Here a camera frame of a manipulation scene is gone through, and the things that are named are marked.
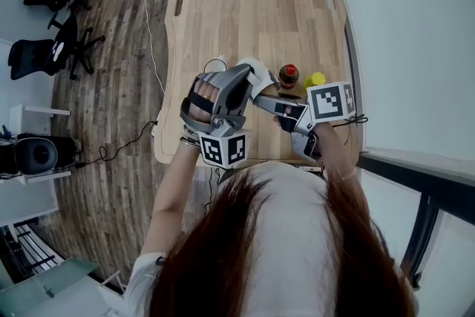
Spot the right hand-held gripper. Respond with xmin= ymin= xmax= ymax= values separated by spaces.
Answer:
xmin=255 ymin=81 xmax=357 ymax=163

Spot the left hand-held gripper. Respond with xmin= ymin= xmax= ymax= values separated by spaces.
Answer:
xmin=180 ymin=62 xmax=265 ymax=170

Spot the white enamel mug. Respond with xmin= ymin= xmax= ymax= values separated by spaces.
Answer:
xmin=235 ymin=56 xmax=278 ymax=103

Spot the clear glass bowl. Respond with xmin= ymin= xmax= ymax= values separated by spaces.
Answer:
xmin=203 ymin=54 xmax=228 ymax=73

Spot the person's left forearm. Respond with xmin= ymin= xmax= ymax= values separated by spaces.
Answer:
xmin=142 ymin=139 xmax=201 ymax=257

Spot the person's right forearm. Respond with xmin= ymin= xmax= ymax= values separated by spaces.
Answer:
xmin=315 ymin=118 xmax=367 ymax=205

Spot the person's right hand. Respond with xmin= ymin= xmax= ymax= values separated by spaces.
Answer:
xmin=273 ymin=103 xmax=298 ymax=125

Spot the person's left hand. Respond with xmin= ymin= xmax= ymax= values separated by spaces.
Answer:
xmin=192 ymin=81 xmax=217 ymax=122

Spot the brown bottle red cap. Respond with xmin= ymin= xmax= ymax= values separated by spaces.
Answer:
xmin=278 ymin=63 xmax=301 ymax=90

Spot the yellow-green bottle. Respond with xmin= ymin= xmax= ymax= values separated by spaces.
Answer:
xmin=304 ymin=72 xmax=327 ymax=89

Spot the person's white shirt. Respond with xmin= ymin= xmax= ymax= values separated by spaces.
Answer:
xmin=124 ymin=161 xmax=416 ymax=317

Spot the white shelf unit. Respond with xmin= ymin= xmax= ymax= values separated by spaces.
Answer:
xmin=0 ymin=103 xmax=73 ymax=185

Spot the black slatted rack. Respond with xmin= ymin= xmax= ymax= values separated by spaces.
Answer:
xmin=0 ymin=224 xmax=64 ymax=279

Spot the frosted glass desk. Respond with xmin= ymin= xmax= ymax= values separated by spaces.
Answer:
xmin=0 ymin=258 xmax=101 ymax=317

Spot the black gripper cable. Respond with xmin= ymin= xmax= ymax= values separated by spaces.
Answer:
xmin=202 ymin=165 xmax=223 ymax=212
xmin=332 ymin=114 xmax=369 ymax=129

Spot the white floor cable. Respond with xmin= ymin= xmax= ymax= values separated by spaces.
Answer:
xmin=139 ymin=0 xmax=166 ymax=94

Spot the black floor cable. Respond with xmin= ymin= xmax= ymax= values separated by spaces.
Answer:
xmin=76 ymin=118 xmax=160 ymax=170

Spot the black window frame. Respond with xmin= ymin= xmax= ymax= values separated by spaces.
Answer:
xmin=321 ymin=0 xmax=475 ymax=290

